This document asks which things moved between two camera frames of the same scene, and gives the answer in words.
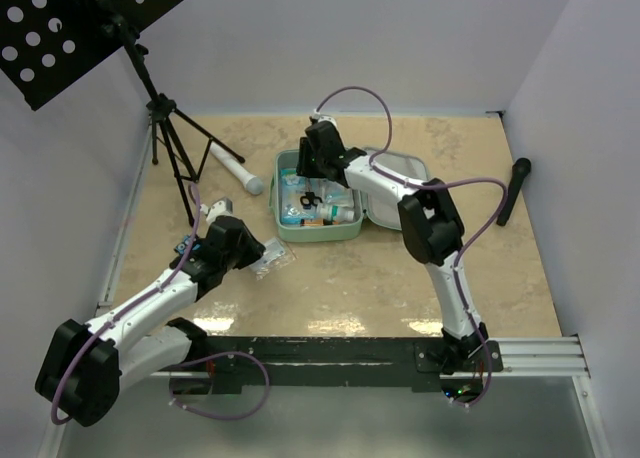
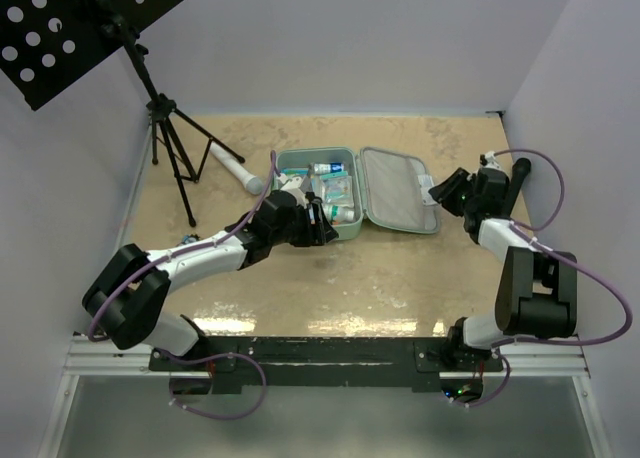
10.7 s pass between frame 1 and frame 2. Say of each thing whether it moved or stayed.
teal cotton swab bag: stayed
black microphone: stayed
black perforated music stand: stayed
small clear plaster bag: moved
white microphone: stayed
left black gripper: moved
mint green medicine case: stayed
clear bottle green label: stayed
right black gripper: moved
